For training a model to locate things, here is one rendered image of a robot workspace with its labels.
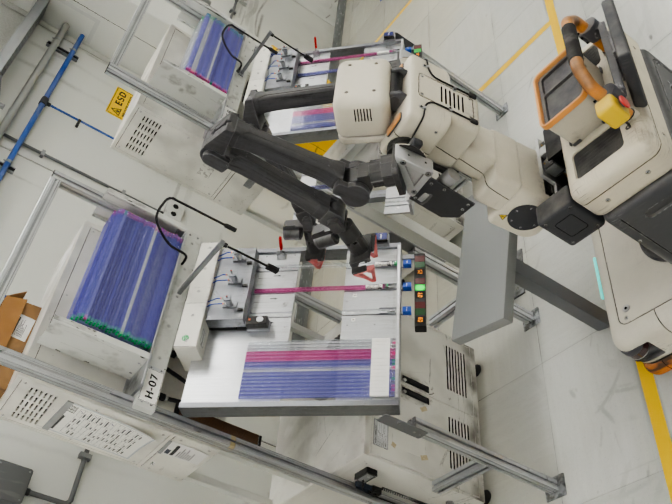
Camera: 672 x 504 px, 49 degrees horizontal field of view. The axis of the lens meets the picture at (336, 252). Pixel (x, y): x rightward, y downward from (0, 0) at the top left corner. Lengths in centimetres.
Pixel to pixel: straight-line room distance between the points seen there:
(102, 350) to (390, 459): 104
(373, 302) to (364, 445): 49
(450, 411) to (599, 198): 130
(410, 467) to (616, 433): 70
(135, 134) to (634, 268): 226
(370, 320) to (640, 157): 109
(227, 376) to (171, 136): 142
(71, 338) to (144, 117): 137
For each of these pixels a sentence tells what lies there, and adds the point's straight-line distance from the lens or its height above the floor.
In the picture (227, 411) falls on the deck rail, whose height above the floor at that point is 111.
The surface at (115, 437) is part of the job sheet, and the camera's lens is 272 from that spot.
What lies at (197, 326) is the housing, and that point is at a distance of 256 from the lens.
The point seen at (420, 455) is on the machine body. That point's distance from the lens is 277.
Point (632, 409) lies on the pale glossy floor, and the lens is 266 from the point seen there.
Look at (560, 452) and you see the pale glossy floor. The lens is 281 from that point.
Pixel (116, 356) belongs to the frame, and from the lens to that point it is 250.
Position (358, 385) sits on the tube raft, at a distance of 238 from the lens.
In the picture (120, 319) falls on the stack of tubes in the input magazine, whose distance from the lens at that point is 251.
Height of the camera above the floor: 193
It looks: 22 degrees down
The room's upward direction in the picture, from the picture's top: 62 degrees counter-clockwise
